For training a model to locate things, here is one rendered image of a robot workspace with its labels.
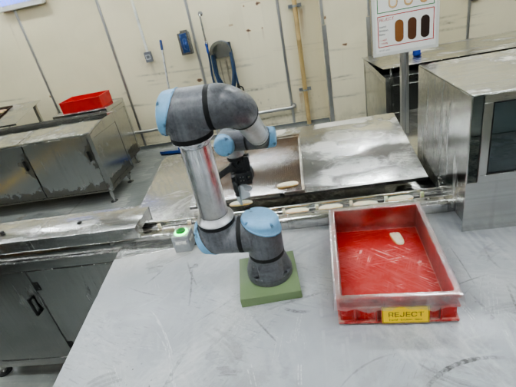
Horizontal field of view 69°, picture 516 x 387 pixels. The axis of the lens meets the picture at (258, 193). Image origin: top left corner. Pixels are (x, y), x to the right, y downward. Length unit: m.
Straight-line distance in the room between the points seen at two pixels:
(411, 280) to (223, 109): 0.77
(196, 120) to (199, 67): 4.34
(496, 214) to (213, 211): 0.96
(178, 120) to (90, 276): 1.14
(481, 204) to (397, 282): 0.41
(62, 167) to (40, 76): 2.07
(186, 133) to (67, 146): 3.35
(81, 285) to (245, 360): 1.09
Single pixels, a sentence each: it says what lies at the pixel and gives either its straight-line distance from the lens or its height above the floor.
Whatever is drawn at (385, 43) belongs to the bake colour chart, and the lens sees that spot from 2.21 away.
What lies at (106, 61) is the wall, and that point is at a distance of 5.67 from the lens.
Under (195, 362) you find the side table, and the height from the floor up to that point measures 0.82.
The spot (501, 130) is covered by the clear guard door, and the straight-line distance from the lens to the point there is 1.37.
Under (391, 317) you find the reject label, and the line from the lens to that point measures 1.12.
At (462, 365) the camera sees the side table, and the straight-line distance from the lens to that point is 1.09.
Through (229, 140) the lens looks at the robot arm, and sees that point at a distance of 1.31.
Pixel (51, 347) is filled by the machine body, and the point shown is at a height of 0.25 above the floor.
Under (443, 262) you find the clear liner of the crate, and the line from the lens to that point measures 1.19.
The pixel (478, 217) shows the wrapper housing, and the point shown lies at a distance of 1.49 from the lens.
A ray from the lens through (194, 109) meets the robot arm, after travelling 0.94.
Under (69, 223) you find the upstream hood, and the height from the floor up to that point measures 0.92.
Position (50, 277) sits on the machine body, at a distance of 2.04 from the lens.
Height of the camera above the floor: 1.67
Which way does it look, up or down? 27 degrees down
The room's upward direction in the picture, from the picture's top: 12 degrees counter-clockwise
